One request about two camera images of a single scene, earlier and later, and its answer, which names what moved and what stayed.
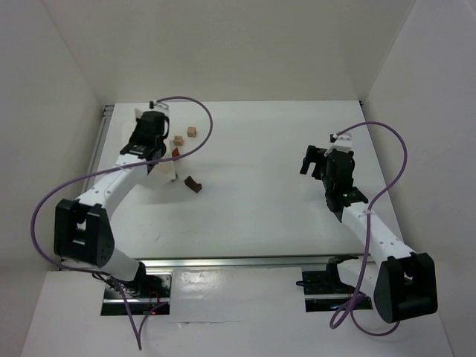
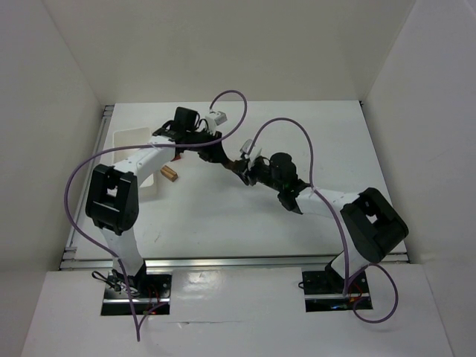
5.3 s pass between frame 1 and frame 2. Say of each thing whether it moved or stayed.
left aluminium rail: stayed
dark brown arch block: moved
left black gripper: moved
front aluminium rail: stayed
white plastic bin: moved
